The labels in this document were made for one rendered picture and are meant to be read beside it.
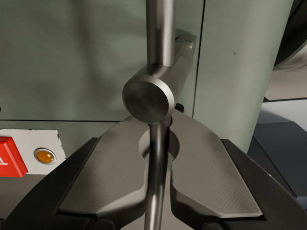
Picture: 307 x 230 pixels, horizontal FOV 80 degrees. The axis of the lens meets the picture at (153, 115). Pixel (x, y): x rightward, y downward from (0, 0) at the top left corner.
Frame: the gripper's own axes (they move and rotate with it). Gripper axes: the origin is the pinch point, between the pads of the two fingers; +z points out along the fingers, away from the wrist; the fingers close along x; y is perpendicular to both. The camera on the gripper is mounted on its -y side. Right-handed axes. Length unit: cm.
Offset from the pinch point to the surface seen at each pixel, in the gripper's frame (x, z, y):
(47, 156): -14.5, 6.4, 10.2
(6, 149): -18.7, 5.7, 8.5
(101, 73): -5.9, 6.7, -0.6
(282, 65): 16.6, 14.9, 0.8
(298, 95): 110, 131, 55
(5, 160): -19.5, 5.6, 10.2
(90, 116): -8.0, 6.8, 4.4
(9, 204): -195, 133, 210
